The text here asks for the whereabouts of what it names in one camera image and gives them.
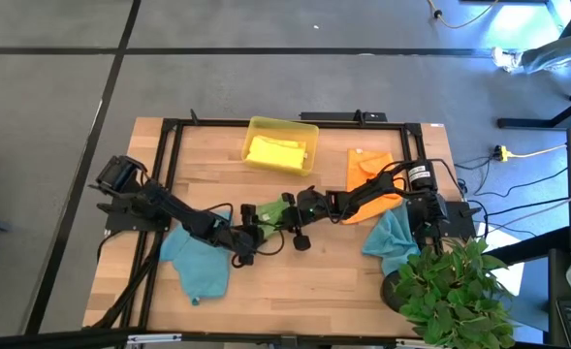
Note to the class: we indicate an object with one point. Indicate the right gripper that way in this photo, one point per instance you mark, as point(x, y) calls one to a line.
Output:
point(314, 208)

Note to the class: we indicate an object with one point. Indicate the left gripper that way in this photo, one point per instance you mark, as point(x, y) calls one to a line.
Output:
point(241, 237)

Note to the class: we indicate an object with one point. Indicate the green microfiber towel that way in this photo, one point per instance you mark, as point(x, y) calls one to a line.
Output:
point(270, 213)

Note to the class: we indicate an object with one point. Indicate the yellow microfiber towel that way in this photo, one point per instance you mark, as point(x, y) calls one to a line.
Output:
point(275, 152)

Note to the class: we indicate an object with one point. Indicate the orange microfiber towel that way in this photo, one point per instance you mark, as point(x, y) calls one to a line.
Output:
point(367, 162)

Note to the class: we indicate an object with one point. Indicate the yellow plastic bin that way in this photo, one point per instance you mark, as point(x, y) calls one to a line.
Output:
point(285, 127)

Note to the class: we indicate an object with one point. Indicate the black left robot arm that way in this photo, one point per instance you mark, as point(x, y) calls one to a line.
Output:
point(168, 206)

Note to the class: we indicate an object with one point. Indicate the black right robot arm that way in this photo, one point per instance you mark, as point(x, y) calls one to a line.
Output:
point(421, 203)

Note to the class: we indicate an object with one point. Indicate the blue microfiber towel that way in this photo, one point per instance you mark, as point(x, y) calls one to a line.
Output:
point(198, 271)

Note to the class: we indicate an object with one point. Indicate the teal microfiber towel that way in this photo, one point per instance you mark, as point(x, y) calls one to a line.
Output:
point(391, 237)

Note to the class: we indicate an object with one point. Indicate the green potted plant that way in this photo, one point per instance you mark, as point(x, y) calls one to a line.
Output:
point(454, 295)

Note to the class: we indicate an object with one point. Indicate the person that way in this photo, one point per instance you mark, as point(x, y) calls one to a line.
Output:
point(547, 53)

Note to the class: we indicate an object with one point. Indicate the black clamp mount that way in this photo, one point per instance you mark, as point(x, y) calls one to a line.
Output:
point(338, 116)

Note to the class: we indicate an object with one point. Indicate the black table frame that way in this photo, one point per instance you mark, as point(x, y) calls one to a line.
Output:
point(207, 124)

